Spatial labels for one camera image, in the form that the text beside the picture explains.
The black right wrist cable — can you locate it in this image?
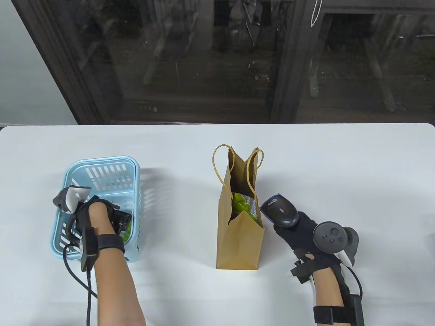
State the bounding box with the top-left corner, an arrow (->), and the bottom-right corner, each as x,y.
347,267 -> 363,297

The grey blue barcode scanner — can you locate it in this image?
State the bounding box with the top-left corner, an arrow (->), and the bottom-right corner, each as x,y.
259,194 -> 299,229

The person's left forearm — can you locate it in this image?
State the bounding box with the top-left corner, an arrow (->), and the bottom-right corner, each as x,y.
88,205 -> 146,326

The person's right forearm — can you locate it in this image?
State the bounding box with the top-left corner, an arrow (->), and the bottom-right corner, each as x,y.
311,268 -> 350,326

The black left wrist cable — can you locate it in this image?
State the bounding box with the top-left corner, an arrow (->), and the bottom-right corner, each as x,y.
63,217 -> 99,326

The brown paper bag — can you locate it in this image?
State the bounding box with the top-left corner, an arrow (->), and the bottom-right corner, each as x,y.
213,144 -> 265,271

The black left wrist strap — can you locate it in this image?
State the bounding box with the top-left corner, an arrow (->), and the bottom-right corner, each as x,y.
97,234 -> 125,253

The black white left hand controller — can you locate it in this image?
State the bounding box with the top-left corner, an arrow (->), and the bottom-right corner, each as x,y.
53,186 -> 92,214

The person's right hand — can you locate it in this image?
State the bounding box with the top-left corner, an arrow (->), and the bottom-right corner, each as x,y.
274,211 -> 340,284

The black white right hand controller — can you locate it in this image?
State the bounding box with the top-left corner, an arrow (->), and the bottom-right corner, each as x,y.
313,221 -> 360,269

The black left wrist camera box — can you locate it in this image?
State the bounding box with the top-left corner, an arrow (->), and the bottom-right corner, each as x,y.
80,227 -> 99,271

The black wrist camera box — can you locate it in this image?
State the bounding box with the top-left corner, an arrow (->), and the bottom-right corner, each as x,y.
80,227 -> 99,271
347,295 -> 365,326

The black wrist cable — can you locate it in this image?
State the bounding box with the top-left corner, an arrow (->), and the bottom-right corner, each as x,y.
347,267 -> 363,297
63,217 -> 99,326

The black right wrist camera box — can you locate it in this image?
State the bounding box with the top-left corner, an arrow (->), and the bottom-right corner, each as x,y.
347,295 -> 365,326

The window frame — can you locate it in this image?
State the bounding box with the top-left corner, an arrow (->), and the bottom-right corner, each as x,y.
12,0 -> 435,124

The light blue plastic basket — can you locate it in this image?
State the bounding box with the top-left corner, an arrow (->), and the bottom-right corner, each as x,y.
51,156 -> 141,264

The person's left hand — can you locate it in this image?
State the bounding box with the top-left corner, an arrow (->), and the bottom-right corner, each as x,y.
70,195 -> 133,238

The white blind cord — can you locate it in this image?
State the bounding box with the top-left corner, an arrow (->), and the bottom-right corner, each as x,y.
310,0 -> 323,27

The black right wrist strap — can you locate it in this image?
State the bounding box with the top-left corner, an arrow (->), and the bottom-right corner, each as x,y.
313,306 -> 354,324

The black wrist strap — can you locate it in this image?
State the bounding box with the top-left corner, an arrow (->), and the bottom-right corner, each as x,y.
313,306 -> 354,324
97,234 -> 125,253

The black white hand controller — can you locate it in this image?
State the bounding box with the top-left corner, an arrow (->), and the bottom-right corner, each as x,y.
53,186 -> 92,214
313,221 -> 360,269

